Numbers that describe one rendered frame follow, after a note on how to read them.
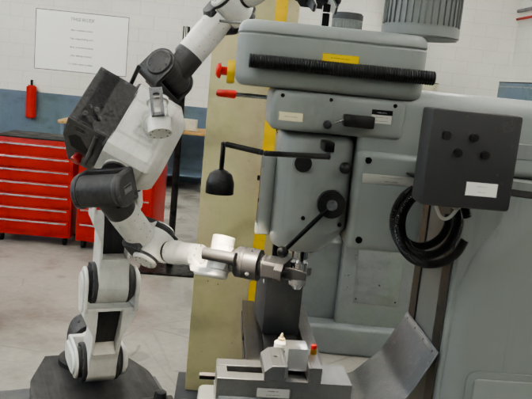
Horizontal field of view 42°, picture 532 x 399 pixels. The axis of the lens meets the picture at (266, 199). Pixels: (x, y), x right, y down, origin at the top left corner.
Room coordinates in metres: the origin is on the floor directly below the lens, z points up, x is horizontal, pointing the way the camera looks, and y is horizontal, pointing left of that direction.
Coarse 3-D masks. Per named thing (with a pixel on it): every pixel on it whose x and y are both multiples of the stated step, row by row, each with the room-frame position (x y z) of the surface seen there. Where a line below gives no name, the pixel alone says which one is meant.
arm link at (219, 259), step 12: (216, 240) 1.87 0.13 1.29; (228, 240) 1.87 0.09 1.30; (204, 252) 1.83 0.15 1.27; (216, 252) 1.82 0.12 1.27; (228, 252) 1.82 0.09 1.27; (240, 252) 1.84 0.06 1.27; (216, 264) 1.84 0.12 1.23; (228, 264) 1.84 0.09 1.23; (240, 264) 1.82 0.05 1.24; (240, 276) 1.84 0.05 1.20
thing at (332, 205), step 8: (328, 192) 1.70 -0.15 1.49; (336, 192) 1.70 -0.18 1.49; (320, 200) 1.69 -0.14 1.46; (328, 200) 1.69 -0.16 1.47; (336, 200) 1.69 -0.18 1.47; (344, 200) 1.70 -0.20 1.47; (320, 208) 1.69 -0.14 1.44; (328, 208) 1.69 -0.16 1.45; (336, 208) 1.69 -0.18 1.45; (344, 208) 1.70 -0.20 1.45; (320, 216) 1.69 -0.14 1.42; (328, 216) 1.69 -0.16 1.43; (336, 216) 1.70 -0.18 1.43; (312, 224) 1.69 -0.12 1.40; (304, 232) 1.69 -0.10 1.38; (296, 240) 1.69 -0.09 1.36; (280, 248) 1.68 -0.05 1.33; (288, 248) 1.69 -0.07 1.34; (280, 256) 1.68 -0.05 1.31
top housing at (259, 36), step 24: (264, 24) 1.68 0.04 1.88; (288, 24) 1.69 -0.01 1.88; (240, 48) 1.71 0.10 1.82; (264, 48) 1.68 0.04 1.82; (288, 48) 1.68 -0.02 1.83; (312, 48) 1.69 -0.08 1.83; (336, 48) 1.69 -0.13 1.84; (360, 48) 1.69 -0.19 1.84; (384, 48) 1.70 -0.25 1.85; (408, 48) 1.71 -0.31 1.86; (240, 72) 1.70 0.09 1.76; (264, 72) 1.68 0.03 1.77; (288, 72) 1.68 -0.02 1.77; (360, 96) 1.72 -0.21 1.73; (384, 96) 1.71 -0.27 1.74; (408, 96) 1.71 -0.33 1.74
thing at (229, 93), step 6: (216, 90) 1.90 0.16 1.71; (222, 90) 1.89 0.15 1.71; (228, 90) 1.90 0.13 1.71; (234, 90) 1.90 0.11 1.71; (222, 96) 1.89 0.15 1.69; (228, 96) 1.89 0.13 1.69; (234, 96) 1.89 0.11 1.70; (240, 96) 1.90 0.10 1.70; (246, 96) 1.90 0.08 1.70; (252, 96) 1.90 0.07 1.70; (258, 96) 1.90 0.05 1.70; (264, 96) 1.90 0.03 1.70
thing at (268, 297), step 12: (264, 288) 2.14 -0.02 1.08; (276, 288) 2.11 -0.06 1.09; (288, 288) 2.12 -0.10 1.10; (264, 300) 2.11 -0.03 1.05; (276, 300) 2.11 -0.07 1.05; (288, 300) 2.12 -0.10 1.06; (300, 300) 2.13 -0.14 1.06; (264, 312) 2.11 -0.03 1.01; (276, 312) 2.12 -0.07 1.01; (288, 312) 2.12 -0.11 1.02; (264, 324) 2.11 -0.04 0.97; (276, 324) 2.12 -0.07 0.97; (288, 324) 2.12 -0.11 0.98
